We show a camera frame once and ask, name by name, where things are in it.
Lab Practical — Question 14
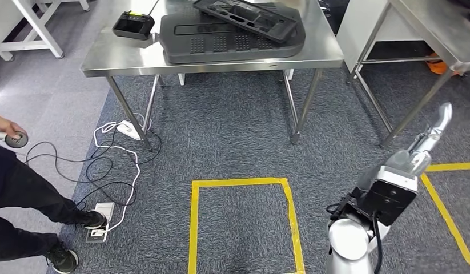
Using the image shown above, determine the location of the person's hand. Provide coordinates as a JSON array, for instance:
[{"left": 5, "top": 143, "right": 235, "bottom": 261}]
[{"left": 0, "top": 112, "right": 27, "bottom": 140}]

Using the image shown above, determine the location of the white cabinet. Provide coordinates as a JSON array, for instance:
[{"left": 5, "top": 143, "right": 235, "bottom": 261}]
[{"left": 336, "top": 0, "right": 425, "bottom": 74}]

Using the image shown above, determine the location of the white power cable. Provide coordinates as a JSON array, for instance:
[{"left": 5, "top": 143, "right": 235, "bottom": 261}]
[{"left": 93, "top": 113, "right": 152, "bottom": 233}]

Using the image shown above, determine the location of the orange fabric object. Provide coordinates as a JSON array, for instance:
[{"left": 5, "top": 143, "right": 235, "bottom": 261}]
[{"left": 425, "top": 52, "right": 460, "bottom": 76}]

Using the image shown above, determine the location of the steel workbench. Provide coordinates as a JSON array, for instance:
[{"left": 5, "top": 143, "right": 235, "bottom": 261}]
[
  {"left": 346, "top": 0, "right": 470, "bottom": 149},
  {"left": 80, "top": 0, "right": 345, "bottom": 152}
]

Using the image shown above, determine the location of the large black plastic cover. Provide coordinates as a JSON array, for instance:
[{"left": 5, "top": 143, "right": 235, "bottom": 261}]
[{"left": 159, "top": 2, "right": 307, "bottom": 65}]

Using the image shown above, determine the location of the white handheld controller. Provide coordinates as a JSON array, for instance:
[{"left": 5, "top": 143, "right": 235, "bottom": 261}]
[{"left": 0, "top": 128, "right": 29, "bottom": 149}]

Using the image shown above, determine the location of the person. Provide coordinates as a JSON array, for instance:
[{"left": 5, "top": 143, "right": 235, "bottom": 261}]
[{"left": 0, "top": 111, "right": 107, "bottom": 274}]

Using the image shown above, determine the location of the black floor cable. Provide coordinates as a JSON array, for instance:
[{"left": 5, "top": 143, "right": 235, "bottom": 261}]
[{"left": 25, "top": 128, "right": 163, "bottom": 212}]

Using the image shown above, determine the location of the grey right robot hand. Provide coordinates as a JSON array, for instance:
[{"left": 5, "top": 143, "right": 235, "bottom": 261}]
[{"left": 385, "top": 102, "right": 453, "bottom": 176}]

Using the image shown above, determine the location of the metal floor socket plate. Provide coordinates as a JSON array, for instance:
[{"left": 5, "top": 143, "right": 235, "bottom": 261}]
[{"left": 85, "top": 202, "right": 115, "bottom": 244}]

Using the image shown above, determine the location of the long black plastic bracket part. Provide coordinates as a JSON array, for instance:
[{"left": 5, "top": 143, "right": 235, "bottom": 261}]
[{"left": 192, "top": 0, "right": 299, "bottom": 43}]

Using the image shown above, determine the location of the black remote controller with antenna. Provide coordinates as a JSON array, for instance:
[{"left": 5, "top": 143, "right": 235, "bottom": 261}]
[{"left": 111, "top": 0, "right": 160, "bottom": 41}]

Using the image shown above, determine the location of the yellow floor tape marking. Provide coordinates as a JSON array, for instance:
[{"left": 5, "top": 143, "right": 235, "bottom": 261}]
[
  {"left": 187, "top": 176, "right": 306, "bottom": 274},
  {"left": 420, "top": 162, "right": 470, "bottom": 271}
]

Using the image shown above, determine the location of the white metal frame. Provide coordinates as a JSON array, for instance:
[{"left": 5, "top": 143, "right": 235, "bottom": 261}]
[
  {"left": 0, "top": 0, "right": 65, "bottom": 62},
  {"left": 36, "top": 0, "right": 91, "bottom": 12}
]

